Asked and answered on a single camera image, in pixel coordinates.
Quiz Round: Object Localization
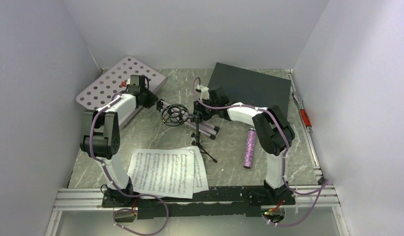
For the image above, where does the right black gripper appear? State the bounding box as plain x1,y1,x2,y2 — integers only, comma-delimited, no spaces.
191,98,218,123

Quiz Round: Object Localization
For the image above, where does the lower sheet music page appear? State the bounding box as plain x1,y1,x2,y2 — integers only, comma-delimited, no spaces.
183,146,209,194

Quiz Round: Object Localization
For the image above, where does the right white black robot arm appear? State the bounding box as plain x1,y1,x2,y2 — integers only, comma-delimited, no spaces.
193,85,295,204

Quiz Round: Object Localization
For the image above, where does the red handled adjustable wrench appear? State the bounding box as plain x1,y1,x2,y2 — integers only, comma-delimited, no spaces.
292,91,313,132

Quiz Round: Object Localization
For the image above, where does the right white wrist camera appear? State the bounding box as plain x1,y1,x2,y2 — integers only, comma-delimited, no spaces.
196,85,210,101

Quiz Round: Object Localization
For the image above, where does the purple cable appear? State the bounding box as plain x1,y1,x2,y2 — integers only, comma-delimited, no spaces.
192,77,330,228
88,92,170,236

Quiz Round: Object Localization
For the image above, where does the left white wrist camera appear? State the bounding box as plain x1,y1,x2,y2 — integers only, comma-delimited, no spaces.
119,79,130,88

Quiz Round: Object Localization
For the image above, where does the purple glitter microphone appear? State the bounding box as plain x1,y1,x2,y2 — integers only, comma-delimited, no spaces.
243,128,257,169

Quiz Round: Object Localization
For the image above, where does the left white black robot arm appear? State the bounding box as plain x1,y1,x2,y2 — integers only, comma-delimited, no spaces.
80,75,159,207

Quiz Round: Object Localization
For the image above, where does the black microphone shock mount stand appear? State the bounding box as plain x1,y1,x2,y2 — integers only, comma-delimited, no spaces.
161,104,218,163

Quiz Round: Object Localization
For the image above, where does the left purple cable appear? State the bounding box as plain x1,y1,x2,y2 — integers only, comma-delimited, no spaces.
88,92,170,236

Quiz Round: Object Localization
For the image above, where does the lilac perforated music stand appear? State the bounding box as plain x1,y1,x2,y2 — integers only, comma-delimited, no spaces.
75,56,167,110

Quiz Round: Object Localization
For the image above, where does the top sheet music page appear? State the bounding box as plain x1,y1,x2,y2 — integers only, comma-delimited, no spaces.
128,149,195,199

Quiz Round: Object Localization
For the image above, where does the sheet music page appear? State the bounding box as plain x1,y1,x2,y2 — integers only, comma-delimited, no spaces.
183,146,209,194
128,149,195,199

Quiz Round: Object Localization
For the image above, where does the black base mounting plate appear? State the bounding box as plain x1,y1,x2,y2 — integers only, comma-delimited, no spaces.
102,184,295,219

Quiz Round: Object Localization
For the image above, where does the dark blue rack unit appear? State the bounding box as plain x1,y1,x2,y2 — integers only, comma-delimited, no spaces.
208,62,291,117

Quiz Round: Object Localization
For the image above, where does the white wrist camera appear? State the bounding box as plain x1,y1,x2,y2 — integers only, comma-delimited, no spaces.
196,85,210,101
119,79,130,88

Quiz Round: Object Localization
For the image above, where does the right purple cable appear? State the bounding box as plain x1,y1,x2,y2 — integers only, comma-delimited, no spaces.
192,77,330,228

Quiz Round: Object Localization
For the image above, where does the aluminium frame rail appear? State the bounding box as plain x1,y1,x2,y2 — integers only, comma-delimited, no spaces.
53,185,341,211

